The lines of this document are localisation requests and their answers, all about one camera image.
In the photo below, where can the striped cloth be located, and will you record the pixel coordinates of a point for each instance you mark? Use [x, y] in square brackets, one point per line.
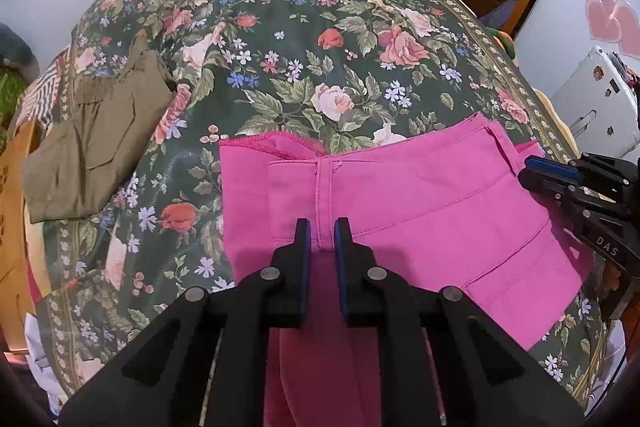
[42, 97]

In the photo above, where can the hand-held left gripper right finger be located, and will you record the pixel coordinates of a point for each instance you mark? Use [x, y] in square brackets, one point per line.
[340, 257]

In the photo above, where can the small items on suitcase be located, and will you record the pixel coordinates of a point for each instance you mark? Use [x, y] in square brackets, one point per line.
[627, 67]

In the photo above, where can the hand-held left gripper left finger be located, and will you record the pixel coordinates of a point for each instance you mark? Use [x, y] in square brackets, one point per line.
[306, 257]

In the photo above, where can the olive green pants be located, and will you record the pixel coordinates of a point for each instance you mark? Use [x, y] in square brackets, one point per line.
[100, 142]

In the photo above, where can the white cloth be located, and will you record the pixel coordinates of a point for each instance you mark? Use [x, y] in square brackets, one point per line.
[40, 357]

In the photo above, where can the pink pants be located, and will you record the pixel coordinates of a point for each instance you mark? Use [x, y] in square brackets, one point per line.
[425, 217]

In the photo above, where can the white refrigerator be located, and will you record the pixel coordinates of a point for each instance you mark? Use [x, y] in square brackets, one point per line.
[595, 102]

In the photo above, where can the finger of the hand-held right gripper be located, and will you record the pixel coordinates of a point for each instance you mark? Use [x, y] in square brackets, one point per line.
[550, 168]
[542, 186]

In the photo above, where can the dark floral blanket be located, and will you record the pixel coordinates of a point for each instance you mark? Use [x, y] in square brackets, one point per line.
[300, 57]

